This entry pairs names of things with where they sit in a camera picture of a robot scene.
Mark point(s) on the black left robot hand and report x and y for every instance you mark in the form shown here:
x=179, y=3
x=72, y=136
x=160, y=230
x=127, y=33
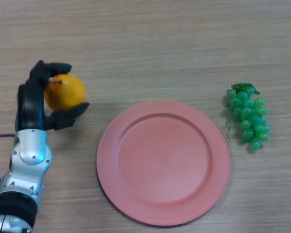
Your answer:
x=32, y=106

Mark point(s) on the yellow pear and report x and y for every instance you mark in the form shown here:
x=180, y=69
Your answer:
x=66, y=92

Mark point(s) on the pink round plate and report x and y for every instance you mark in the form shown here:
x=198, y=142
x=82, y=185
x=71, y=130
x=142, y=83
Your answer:
x=163, y=163

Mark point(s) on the green grape bunch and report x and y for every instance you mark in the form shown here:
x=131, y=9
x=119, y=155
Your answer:
x=251, y=117

